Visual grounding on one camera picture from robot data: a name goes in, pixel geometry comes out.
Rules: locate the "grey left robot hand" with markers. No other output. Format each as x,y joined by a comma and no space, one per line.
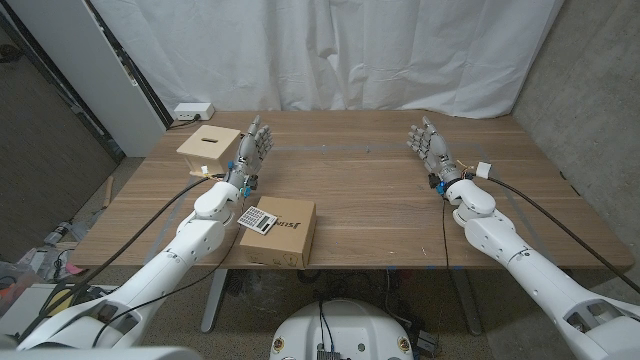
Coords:
250,150

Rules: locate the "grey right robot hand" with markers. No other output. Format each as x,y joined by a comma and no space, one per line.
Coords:
435,150

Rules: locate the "grey pocket calculator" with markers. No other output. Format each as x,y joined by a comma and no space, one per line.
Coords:
256,220

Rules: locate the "brown cardboard box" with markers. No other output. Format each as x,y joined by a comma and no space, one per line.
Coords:
290,235

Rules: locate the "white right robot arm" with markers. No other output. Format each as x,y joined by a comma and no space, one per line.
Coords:
500,235

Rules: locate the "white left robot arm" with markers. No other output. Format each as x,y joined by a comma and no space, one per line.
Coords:
195,240

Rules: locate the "light wooden drawer box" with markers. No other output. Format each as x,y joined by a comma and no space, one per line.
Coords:
207,142

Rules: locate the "white power strip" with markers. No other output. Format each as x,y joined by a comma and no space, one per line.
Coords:
194,110

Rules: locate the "grey tape strip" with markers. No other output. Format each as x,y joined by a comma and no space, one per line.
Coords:
518,210

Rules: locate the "white cloth curtain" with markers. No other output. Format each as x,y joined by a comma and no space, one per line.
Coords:
325,50

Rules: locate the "grey metal table leg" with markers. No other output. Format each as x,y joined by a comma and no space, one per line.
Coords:
469,305
214,300

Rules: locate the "grey power adapter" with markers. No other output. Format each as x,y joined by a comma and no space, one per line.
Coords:
426,342

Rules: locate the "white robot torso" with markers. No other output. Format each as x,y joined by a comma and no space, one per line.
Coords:
345,325

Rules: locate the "white board panel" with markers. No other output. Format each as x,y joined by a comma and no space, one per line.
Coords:
75,50

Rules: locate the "grey metal cylinder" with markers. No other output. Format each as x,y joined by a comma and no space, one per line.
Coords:
57,234

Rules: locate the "yellow black foot pedal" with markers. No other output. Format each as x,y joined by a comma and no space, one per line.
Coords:
60,301

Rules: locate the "white pedal platform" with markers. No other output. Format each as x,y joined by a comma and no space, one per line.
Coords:
25,310

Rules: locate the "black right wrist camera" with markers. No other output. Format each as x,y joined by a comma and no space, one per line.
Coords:
435,181

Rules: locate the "black frame post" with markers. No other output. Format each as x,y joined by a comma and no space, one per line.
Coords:
151,97

